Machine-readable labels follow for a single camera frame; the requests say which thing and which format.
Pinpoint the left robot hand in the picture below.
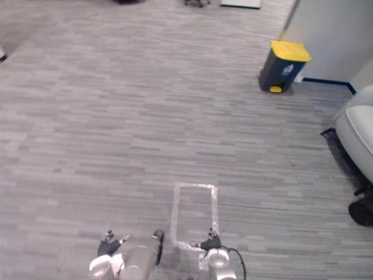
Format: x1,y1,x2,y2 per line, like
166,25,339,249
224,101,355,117
97,229,133,257

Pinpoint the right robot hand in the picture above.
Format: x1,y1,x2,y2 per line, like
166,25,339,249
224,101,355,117
191,227,222,251

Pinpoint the white tape rectangle floor marking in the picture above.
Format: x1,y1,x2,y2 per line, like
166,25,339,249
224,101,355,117
170,182,219,271

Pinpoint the silver robot leg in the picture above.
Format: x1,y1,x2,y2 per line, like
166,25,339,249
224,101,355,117
118,236,161,280

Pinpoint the light grey armchair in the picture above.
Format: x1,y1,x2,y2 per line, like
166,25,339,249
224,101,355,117
335,84,373,185

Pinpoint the dark bin with yellow lid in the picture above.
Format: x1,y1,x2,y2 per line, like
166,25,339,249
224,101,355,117
258,40,312,93

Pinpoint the office chair base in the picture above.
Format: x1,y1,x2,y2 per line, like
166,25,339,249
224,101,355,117
184,0,211,8

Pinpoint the white cabinet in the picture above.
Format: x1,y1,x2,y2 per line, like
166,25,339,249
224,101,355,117
220,0,263,10

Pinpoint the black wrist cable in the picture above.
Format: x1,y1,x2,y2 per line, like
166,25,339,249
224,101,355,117
221,246,247,280

